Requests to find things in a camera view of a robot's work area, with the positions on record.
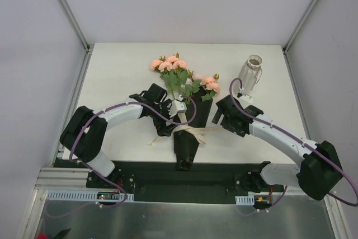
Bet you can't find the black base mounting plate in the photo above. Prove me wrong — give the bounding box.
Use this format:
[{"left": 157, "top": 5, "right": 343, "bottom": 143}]
[{"left": 86, "top": 161, "right": 260, "bottom": 204}]

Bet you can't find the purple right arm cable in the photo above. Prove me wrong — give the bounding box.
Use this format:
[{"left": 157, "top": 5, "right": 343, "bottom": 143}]
[{"left": 229, "top": 77, "right": 358, "bottom": 205}]

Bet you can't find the white cable duct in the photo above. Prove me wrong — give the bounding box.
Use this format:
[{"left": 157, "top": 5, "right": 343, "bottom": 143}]
[
  {"left": 235, "top": 195, "right": 272, "bottom": 205},
  {"left": 47, "top": 190, "right": 134, "bottom": 203}
]

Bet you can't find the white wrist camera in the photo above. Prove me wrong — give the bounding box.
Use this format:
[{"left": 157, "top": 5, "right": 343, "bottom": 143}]
[
  {"left": 237, "top": 92, "right": 253, "bottom": 104},
  {"left": 168, "top": 100, "right": 187, "bottom": 118}
]

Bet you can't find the left aluminium frame post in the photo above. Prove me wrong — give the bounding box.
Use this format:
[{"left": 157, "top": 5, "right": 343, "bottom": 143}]
[{"left": 41, "top": 0, "right": 95, "bottom": 52}]

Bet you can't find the aluminium frame post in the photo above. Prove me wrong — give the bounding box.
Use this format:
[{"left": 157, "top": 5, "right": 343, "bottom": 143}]
[
  {"left": 41, "top": 0, "right": 95, "bottom": 52},
  {"left": 282, "top": 0, "right": 339, "bottom": 55}
]

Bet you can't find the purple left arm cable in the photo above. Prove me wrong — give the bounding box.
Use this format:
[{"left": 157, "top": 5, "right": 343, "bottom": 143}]
[{"left": 68, "top": 92, "right": 197, "bottom": 164}]

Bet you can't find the right aluminium frame post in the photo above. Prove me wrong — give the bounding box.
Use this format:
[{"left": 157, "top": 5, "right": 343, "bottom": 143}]
[{"left": 282, "top": 0, "right": 339, "bottom": 55}]

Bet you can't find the black wrapping paper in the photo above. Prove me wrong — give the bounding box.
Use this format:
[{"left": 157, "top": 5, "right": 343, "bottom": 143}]
[{"left": 157, "top": 90, "right": 213, "bottom": 171}]

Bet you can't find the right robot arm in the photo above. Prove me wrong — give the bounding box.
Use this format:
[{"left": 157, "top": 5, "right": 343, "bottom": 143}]
[{"left": 212, "top": 96, "right": 342, "bottom": 200}]

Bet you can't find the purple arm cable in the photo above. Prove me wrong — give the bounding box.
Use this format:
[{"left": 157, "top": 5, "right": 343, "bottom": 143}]
[
  {"left": 68, "top": 92, "right": 197, "bottom": 164},
  {"left": 229, "top": 77, "right": 358, "bottom": 205}
]

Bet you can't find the cream printed ribbon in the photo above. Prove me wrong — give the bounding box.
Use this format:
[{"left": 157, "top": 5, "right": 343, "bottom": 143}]
[{"left": 148, "top": 113, "right": 220, "bottom": 146}]

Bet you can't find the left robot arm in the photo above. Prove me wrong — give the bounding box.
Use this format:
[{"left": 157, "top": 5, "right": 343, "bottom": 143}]
[{"left": 60, "top": 83, "right": 184, "bottom": 188}]

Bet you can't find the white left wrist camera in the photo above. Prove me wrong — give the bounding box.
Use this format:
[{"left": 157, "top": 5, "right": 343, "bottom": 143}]
[{"left": 168, "top": 100, "right": 187, "bottom": 118}]

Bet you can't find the right white cable duct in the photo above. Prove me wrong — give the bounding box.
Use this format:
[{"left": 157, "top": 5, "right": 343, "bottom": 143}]
[{"left": 235, "top": 195, "right": 272, "bottom": 205}]

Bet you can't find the white ribbed ceramic vase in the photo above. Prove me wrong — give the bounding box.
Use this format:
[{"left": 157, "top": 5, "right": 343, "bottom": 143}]
[{"left": 237, "top": 55, "right": 262, "bottom": 95}]

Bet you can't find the pink rose bouquet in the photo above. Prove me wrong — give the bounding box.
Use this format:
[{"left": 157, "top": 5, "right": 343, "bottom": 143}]
[{"left": 149, "top": 53, "right": 221, "bottom": 104}]

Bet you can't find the aluminium rail left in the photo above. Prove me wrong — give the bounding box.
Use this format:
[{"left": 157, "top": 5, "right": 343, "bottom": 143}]
[{"left": 35, "top": 166, "right": 92, "bottom": 189}]

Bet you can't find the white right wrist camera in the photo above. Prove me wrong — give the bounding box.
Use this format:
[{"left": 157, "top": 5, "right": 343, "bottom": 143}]
[{"left": 237, "top": 92, "right": 253, "bottom": 104}]

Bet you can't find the left white cable duct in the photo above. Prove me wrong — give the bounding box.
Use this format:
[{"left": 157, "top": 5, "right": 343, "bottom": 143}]
[{"left": 47, "top": 190, "right": 134, "bottom": 203}]

